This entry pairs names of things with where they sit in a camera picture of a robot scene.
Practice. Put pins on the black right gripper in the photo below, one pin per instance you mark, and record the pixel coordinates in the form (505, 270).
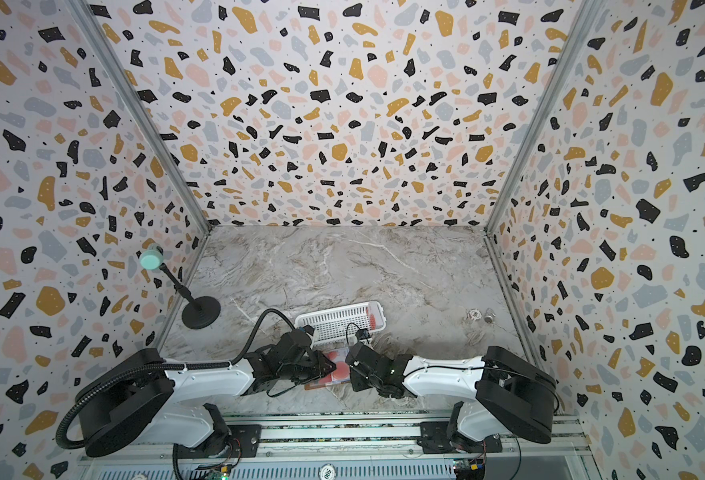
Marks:
(357, 366)

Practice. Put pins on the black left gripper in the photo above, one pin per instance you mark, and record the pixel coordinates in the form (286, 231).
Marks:
(322, 366)

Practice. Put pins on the red white credit card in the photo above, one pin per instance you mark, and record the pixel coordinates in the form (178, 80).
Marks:
(342, 372)
(376, 320)

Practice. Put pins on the brown leather card holder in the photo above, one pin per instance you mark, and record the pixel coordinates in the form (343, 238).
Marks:
(317, 384)

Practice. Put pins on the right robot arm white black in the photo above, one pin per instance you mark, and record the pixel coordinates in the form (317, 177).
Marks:
(499, 392)

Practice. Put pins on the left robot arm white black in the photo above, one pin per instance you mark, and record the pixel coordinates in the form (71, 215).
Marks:
(148, 399)

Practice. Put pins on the white plastic slotted basket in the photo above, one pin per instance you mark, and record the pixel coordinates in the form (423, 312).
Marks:
(336, 324)

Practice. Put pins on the black stand with green ball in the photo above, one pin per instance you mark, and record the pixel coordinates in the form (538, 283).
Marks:
(199, 312)

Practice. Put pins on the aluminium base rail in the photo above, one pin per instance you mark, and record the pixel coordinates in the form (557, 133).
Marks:
(400, 445)

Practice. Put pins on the aluminium corner post left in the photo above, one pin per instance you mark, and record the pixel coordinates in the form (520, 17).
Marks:
(85, 20)

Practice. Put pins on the aluminium corner post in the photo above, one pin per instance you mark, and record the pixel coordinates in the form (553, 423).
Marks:
(583, 22)
(85, 20)

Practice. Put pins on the aluminium corner post right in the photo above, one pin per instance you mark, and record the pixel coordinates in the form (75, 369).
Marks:
(583, 22)

